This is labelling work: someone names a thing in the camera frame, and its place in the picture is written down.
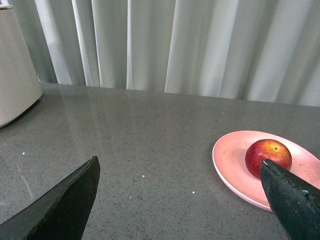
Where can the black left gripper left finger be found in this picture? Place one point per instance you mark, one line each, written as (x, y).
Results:
(61, 213)

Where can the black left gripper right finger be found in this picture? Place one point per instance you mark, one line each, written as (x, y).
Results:
(295, 202)

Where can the red yellow apple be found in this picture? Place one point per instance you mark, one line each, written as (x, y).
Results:
(267, 149)

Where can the pink plate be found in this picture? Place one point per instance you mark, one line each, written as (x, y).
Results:
(228, 155)

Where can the white round appliance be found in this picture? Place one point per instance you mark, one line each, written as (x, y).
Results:
(19, 84)

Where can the white curtain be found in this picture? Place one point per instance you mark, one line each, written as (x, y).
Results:
(258, 50)

